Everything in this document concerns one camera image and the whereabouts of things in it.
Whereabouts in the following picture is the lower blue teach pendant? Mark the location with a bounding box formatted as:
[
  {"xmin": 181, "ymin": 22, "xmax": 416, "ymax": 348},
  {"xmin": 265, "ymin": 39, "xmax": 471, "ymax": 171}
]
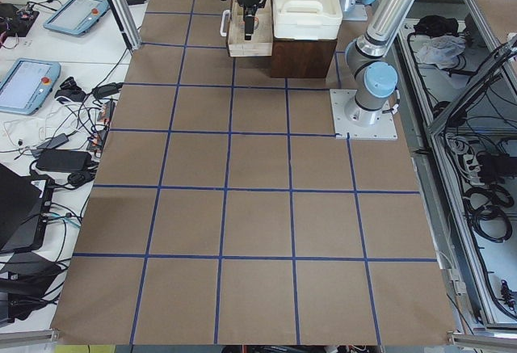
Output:
[{"xmin": 1, "ymin": 58, "xmax": 61, "ymax": 116}]

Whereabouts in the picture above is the black laptop computer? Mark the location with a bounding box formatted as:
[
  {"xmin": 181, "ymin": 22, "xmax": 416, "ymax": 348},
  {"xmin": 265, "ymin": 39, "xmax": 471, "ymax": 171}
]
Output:
[{"xmin": 1, "ymin": 166, "xmax": 55, "ymax": 254}]

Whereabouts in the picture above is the white foam tray box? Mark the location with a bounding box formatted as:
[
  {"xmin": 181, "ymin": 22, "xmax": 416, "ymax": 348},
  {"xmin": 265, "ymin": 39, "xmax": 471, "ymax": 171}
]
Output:
[{"xmin": 273, "ymin": 0, "xmax": 343, "ymax": 40}]

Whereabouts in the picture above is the black power adapter brick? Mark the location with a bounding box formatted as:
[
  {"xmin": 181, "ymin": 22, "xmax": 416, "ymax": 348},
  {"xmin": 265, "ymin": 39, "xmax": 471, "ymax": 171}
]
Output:
[{"xmin": 36, "ymin": 149, "xmax": 91, "ymax": 173}]

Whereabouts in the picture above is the white crumpled cloth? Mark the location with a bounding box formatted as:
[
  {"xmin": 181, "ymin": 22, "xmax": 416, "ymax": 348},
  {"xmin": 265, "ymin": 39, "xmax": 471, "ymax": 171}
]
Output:
[{"xmin": 415, "ymin": 36, "xmax": 466, "ymax": 69}]

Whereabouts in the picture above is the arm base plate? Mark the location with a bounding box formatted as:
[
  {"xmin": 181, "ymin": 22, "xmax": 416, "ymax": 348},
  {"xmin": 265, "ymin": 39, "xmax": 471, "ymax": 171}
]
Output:
[{"xmin": 330, "ymin": 89, "xmax": 397, "ymax": 141}]

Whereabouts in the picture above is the black coiled cables bundle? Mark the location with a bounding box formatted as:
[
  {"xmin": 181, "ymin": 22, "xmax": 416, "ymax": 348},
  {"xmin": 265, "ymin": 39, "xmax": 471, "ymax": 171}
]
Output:
[{"xmin": 462, "ymin": 187, "xmax": 514, "ymax": 245}]

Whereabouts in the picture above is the light wooden drawer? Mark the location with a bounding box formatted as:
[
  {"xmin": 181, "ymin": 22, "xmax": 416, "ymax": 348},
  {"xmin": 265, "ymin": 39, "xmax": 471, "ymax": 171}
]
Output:
[{"xmin": 226, "ymin": 0, "xmax": 273, "ymax": 57}]

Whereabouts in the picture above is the aluminium frame post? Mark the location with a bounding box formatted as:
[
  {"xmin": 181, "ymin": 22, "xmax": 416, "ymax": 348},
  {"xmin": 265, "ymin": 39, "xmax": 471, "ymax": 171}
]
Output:
[{"xmin": 107, "ymin": 0, "xmax": 141, "ymax": 53}]

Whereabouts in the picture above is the dark brown wooden cabinet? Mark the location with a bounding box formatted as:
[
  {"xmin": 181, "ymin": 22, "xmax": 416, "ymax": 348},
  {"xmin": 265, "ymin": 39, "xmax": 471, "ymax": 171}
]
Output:
[{"xmin": 270, "ymin": 38, "xmax": 338, "ymax": 78}]

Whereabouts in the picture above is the blue teach pendant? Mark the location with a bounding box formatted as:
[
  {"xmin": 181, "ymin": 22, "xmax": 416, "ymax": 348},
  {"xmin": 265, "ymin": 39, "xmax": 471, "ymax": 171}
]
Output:
[
  {"xmin": 43, "ymin": 0, "xmax": 109, "ymax": 36},
  {"xmin": 1, "ymin": 58, "xmax": 61, "ymax": 116}
]

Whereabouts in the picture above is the upper blue teach pendant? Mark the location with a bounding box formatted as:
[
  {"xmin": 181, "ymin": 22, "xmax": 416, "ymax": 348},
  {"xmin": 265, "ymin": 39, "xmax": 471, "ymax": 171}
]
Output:
[{"xmin": 43, "ymin": 0, "xmax": 109, "ymax": 36}]

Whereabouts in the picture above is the white drawer handle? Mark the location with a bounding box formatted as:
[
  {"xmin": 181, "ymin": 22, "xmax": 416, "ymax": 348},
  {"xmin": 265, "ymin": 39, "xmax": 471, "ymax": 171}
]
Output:
[{"xmin": 220, "ymin": 9, "xmax": 231, "ymax": 37}]

